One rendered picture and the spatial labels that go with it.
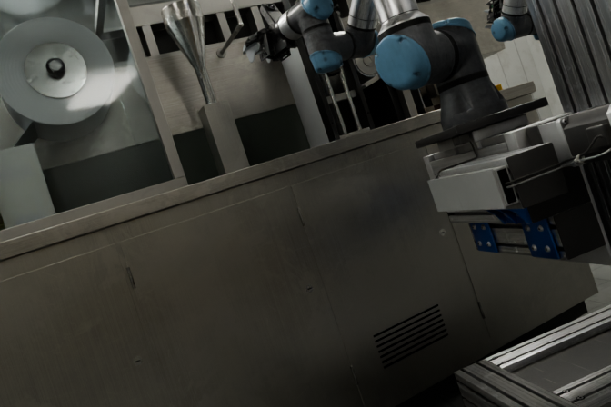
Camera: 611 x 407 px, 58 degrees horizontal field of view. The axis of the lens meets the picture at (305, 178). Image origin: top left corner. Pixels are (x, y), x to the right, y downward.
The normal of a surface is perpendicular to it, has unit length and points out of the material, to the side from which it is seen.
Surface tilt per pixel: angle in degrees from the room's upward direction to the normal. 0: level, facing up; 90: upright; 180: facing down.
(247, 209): 90
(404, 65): 97
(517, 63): 90
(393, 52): 97
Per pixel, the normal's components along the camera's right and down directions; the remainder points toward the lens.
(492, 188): -0.93, 0.31
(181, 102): 0.38, -0.15
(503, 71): 0.18, -0.07
